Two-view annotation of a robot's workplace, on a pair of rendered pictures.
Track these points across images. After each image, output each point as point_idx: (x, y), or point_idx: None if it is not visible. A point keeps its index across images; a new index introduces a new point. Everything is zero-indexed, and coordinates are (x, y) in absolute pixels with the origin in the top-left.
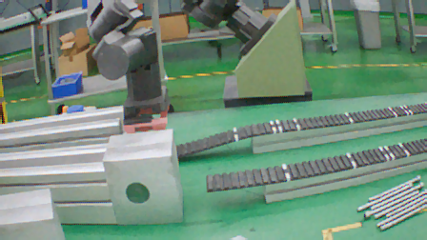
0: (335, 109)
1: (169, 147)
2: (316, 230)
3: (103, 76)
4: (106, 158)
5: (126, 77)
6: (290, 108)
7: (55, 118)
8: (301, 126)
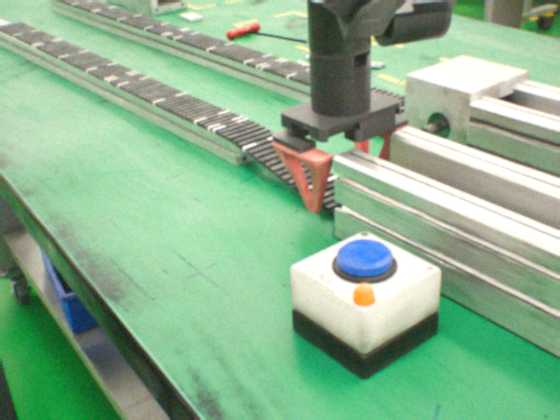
0: (55, 154)
1: (449, 61)
2: (403, 85)
3: (445, 34)
4: (520, 71)
5: (368, 71)
6: (55, 188)
7: (477, 199)
8: (218, 112)
